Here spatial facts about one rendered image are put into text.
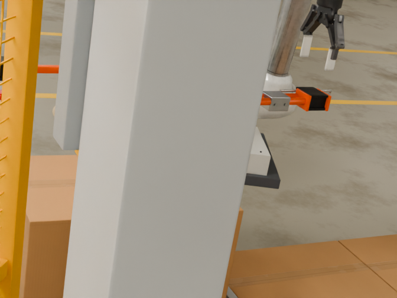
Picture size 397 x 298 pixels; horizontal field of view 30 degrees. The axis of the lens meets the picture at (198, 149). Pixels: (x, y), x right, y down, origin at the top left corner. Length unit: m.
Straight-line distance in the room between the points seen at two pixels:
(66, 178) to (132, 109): 1.34
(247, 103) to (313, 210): 3.65
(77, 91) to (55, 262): 1.07
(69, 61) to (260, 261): 1.85
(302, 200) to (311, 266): 1.88
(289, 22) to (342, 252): 0.90
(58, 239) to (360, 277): 1.24
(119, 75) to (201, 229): 0.21
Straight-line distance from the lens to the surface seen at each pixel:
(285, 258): 2.75
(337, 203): 4.66
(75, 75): 0.93
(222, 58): 0.81
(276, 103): 2.23
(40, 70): 2.19
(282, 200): 4.53
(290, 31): 2.87
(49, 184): 2.08
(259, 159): 2.83
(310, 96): 2.28
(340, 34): 2.21
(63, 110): 0.95
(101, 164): 0.88
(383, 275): 2.82
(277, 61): 2.92
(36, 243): 1.92
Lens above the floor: 1.85
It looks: 22 degrees down
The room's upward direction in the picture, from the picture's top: 10 degrees clockwise
